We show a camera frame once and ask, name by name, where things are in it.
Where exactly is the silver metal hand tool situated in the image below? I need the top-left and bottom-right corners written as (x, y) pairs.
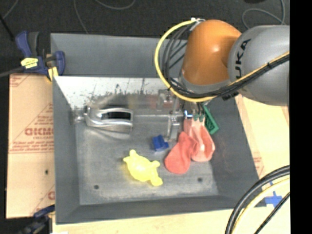
top-left (82, 105), bottom-right (134, 133)

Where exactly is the grey metal bin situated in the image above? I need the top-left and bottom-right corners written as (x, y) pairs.
top-left (50, 33), bottom-right (260, 224)

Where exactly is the brown cardboard board red print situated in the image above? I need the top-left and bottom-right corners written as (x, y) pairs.
top-left (5, 73), bottom-right (290, 219)

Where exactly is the green plastic triangle frame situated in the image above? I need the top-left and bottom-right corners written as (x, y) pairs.
top-left (202, 104), bottom-right (219, 135)

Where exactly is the yellow toy animal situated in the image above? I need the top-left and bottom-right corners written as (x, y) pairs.
top-left (122, 149), bottom-right (163, 187)

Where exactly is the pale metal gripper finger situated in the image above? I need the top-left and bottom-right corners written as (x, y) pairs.
top-left (171, 117), bottom-right (181, 141)
top-left (166, 117), bottom-right (173, 140)

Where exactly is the red cloth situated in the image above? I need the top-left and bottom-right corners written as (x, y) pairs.
top-left (164, 118), bottom-right (216, 175)

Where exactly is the small blue block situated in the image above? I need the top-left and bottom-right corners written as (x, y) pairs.
top-left (151, 134), bottom-right (170, 152)

